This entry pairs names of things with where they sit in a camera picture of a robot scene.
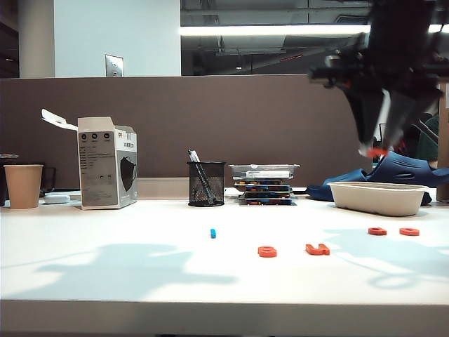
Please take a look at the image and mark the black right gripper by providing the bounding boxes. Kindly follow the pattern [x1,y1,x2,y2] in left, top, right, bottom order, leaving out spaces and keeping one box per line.
[308,48,449,156]

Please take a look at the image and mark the orange hooked letter magnet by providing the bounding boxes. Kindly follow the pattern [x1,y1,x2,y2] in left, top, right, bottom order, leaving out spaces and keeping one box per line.
[304,244,331,256]

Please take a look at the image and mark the person in green shirt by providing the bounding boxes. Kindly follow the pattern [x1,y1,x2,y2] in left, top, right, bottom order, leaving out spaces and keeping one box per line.
[417,115,439,162]

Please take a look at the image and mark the brown cardboard box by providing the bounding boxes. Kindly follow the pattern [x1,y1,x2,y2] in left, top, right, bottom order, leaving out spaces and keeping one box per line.
[436,82,449,204]

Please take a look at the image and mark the beige pulp tray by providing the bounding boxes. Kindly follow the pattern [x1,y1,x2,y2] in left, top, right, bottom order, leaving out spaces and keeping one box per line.
[328,180,429,217]

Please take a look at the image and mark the ceiling light strip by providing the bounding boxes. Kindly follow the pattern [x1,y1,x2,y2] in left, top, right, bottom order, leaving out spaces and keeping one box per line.
[179,23,449,37]

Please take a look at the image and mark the brown desk partition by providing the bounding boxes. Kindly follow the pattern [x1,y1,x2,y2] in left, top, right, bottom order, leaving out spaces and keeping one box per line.
[0,73,373,190]

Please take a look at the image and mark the black mesh pen holder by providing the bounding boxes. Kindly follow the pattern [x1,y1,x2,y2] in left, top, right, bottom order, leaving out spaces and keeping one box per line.
[186,161,227,207]

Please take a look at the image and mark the black pen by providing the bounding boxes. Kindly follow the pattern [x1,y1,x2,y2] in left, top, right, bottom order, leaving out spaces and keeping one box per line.
[187,149,218,204]

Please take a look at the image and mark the white face mask box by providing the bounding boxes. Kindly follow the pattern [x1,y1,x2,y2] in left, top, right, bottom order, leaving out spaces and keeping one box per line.
[40,108,138,211]

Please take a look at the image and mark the white earbuds case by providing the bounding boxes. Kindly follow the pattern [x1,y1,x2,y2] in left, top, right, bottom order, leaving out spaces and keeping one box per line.
[43,192,72,204]

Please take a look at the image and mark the brown paper cup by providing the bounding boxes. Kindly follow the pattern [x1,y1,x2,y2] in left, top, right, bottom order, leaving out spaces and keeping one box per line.
[3,164,44,210]

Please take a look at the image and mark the grey metal bracket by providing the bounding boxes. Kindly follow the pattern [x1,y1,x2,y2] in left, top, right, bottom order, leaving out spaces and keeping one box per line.
[412,119,439,145]

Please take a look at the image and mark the grey desk cable rail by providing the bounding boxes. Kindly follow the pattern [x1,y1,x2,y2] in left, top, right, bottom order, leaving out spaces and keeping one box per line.
[135,177,192,201]

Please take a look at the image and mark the metal wall switch plate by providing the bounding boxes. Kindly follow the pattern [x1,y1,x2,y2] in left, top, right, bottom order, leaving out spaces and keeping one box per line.
[105,53,124,78]

